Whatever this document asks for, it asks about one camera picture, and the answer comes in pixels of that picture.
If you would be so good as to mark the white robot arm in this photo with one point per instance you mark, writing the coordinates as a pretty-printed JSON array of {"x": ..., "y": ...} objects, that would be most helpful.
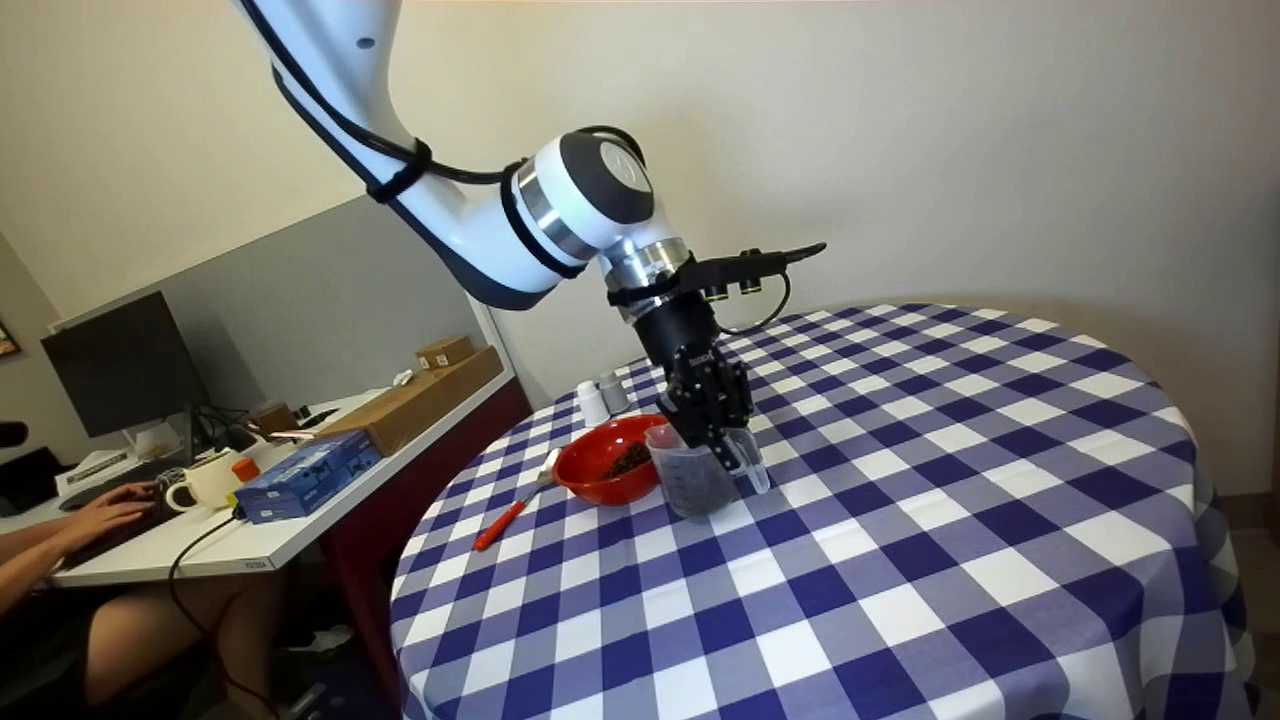
[{"x": 521, "y": 230}]

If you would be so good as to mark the red bowl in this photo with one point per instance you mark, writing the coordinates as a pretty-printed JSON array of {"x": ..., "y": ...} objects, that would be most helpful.
[{"x": 608, "y": 464}]

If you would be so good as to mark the red marker pen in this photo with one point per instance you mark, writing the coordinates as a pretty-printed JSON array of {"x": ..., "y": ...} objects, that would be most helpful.
[{"x": 507, "y": 516}]

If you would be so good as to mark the person's bare leg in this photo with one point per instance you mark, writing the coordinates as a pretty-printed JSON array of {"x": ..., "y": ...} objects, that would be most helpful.
[{"x": 146, "y": 630}]

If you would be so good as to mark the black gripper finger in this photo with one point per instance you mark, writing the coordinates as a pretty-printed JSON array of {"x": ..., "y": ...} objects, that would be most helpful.
[
  {"x": 737, "y": 454},
  {"x": 691, "y": 433}
]

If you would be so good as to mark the grey partition panel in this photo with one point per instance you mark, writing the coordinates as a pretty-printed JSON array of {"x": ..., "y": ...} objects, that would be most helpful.
[{"x": 317, "y": 310}]

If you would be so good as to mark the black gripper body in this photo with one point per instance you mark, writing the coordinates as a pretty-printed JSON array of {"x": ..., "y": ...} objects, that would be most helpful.
[{"x": 702, "y": 384}]

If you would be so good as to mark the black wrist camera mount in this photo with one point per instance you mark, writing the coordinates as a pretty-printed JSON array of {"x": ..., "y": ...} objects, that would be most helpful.
[{"x": 737, "y": 271}]

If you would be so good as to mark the blue box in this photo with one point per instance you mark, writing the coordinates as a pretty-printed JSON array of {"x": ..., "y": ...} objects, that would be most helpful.
[{"x": 310, "y": 478}]

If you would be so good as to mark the black computer monitor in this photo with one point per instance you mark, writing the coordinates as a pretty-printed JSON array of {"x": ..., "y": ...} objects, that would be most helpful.
[{"x": 125, "y": 366}]

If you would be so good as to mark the white mug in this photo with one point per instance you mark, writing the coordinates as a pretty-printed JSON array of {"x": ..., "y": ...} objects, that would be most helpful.
[{"x": 208, "y": 487}]

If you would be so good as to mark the long cardboard box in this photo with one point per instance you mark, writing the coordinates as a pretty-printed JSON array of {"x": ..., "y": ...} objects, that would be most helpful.
[{"x": 440, "y": 378}]

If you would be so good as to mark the person's forearm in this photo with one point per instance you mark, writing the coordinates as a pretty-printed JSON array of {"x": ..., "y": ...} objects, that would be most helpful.
[{"x": 24, "y": 561}]

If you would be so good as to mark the blue white checkered tablecloth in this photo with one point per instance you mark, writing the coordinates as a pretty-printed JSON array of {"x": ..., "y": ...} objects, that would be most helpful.
[{"x": 970, "y": 516}]

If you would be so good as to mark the person's hand on keyboard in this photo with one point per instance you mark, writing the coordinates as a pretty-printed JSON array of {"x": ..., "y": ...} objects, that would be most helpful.
[{"x": 115, "y": 509}]

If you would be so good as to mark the clear plastic measuring jar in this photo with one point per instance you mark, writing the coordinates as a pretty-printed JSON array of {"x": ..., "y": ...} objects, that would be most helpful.
[{"x": 699, "y": 480}]

